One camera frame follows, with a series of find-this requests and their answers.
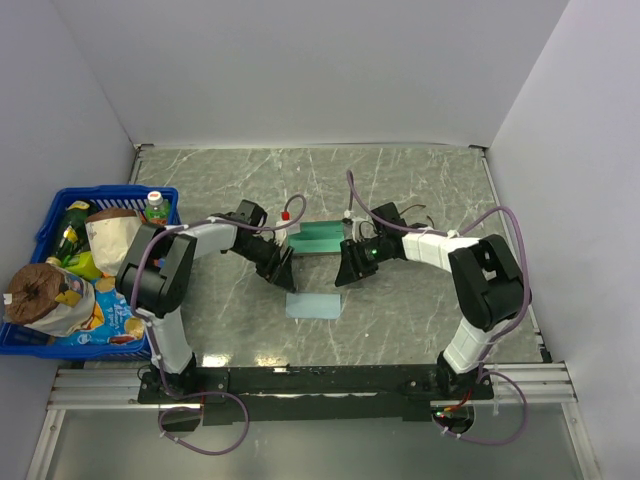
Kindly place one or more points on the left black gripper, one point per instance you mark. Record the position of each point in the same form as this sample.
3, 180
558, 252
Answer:
279, 269

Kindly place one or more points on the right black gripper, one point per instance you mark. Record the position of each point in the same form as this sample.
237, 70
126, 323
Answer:
353, 266

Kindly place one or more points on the light blue cleaning cloth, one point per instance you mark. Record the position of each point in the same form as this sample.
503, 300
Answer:
313, 306

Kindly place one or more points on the grey felt glasses case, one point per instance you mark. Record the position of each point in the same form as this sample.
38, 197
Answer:
318, 238

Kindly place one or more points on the brown sunglasses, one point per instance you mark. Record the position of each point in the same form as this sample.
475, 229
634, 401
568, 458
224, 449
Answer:
417, 216

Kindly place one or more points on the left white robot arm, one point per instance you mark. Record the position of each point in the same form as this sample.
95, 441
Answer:
155, 274

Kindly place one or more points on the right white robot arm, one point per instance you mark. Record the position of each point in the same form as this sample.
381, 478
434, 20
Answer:
489, 284

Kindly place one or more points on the green drink bottle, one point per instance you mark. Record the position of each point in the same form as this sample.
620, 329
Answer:
157, 209

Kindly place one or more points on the blue chips bag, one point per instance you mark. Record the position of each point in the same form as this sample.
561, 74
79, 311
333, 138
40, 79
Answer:
111, 323

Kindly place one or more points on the brown paper bag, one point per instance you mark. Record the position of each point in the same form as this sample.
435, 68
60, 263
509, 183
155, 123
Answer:
110, 233

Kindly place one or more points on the green glass bottle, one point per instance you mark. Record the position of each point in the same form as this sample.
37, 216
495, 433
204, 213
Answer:
71, 237

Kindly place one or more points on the brown round bread bag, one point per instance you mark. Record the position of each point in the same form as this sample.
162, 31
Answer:
48, 299

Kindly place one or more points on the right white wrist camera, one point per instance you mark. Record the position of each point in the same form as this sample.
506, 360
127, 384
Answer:
353, 223

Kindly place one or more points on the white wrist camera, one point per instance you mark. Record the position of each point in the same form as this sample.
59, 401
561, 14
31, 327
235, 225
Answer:
285, 228
353, 223

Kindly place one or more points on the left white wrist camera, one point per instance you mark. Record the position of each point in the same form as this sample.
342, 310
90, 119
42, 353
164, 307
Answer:
285, 228

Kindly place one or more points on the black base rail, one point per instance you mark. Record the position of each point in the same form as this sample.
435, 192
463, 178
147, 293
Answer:
226, 395

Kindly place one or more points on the aluminium frame rail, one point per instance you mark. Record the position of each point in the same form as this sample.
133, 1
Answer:
95, 389

